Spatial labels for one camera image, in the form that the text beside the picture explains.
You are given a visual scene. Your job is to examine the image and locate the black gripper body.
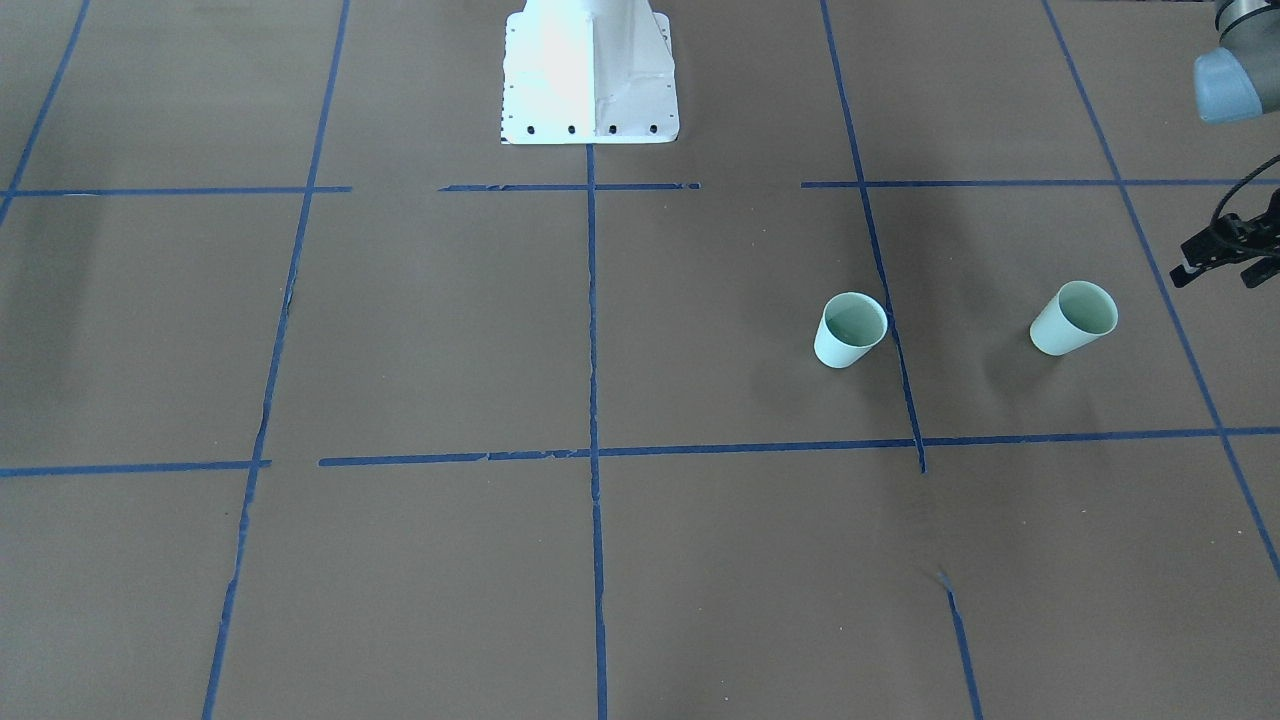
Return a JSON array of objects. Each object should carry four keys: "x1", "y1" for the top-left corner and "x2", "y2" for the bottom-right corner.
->
[{"x1": 1208, "y1": 211, "x2": 1279, "y2": 263}]

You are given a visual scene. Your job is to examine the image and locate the pale green cup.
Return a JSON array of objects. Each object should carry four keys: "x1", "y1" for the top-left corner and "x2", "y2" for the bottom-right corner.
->
[
  {"x1": 1029, "y1": 281, "x2": 1119, "y2": 357},
  {"x1": 813, "y1": 292, "x2": 890, "y2": 369}
]

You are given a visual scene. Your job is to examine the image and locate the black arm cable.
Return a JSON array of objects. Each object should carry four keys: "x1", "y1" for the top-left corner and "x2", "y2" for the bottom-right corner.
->
[{"x1": 1210, "y1": 154, "x2": 1280, "y2": 227}]

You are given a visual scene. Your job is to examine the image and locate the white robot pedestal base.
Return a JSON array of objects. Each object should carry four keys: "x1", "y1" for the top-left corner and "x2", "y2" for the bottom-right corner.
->
[{"x1": 500, "y1": 1, "x2": 681, "y2": 145}]

